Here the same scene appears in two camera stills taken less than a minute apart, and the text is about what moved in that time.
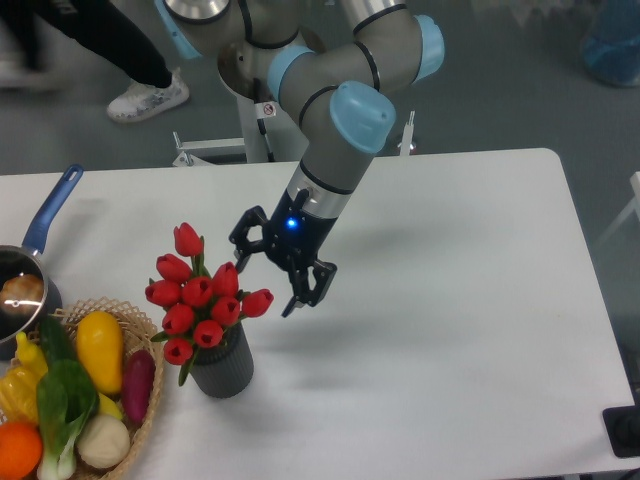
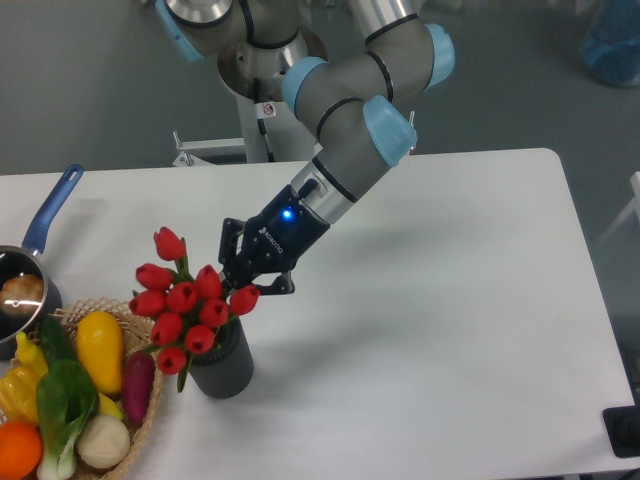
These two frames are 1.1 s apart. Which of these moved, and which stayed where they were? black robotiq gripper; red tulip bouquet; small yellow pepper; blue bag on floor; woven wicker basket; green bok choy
Moved: red tulip bouquet; black robotiq gripper
Stayed: small yellow pepper; blue bag on floor; green bok choy; woven wicker basket
